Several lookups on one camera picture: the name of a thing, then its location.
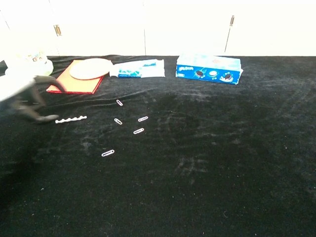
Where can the black velvet table cloth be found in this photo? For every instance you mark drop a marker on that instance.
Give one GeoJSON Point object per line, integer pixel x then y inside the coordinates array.
{"type": "Point", "coordinates": [172, 160]}

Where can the white round plate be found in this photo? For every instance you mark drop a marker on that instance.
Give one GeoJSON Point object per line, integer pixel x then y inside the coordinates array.
{"type": "Point", "coordinates": [90, 68]}

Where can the blue cookie box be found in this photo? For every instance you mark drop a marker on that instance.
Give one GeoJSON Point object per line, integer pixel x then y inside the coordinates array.
{"type": "Point", "coordinates": [209, 71]}

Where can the silver paper clip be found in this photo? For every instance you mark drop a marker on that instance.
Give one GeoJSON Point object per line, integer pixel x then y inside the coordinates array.
{"type": "Point", "coordinates": [143, 119]}
{"type": "Point", "coordinates": [118, 121]}
{"type": "Point", "coordinates": [119, 102]}
{"type": "Point", "coordinates": [138, 131]}
{"type": "Point", "coordinates": [107, 153]}

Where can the white printed cup on saucer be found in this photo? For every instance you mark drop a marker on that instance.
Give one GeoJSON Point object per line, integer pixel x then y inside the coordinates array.
{"type": "Point", "coordinates": [37, 63]}

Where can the red flat board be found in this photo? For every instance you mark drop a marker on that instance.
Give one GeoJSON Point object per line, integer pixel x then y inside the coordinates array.
{"type": "Point", "coordinates": [79, 85]}

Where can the silver magnetic bead stick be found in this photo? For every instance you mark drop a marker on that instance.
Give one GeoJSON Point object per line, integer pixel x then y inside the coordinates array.
{"type": "Point", "coordinates": [71, 119]}

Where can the metal door hinge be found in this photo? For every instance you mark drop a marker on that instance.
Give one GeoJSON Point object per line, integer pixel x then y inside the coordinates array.
{"type": "Point", "coordinates": [57, 30]}

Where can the left robot hand grey black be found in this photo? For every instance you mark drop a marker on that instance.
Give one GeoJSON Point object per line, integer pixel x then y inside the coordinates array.
{"type": "Point", "coordinates": [39, 98]}

